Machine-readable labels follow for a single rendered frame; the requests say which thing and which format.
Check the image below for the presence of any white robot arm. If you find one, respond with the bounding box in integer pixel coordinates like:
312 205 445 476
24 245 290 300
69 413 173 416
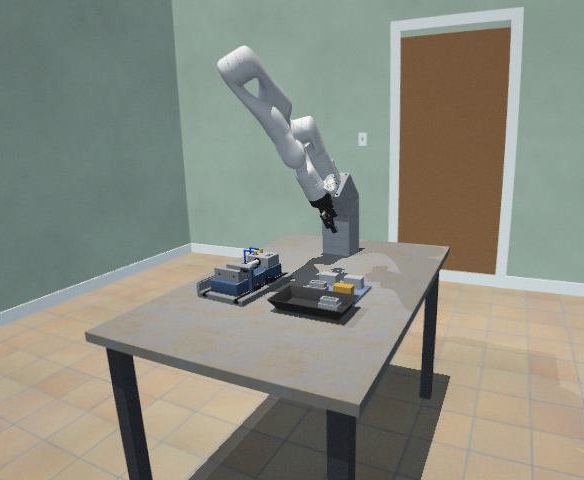
217 46 341 201

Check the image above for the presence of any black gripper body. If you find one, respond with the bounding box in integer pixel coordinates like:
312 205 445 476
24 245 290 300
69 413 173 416
309 193 331 215

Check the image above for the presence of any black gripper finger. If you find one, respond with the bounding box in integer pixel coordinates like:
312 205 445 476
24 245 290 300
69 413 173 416
328 199 337 218
319 205 338 234

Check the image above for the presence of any yellow rectangular block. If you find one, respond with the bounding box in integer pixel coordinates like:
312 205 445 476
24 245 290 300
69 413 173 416
333 283 354 294

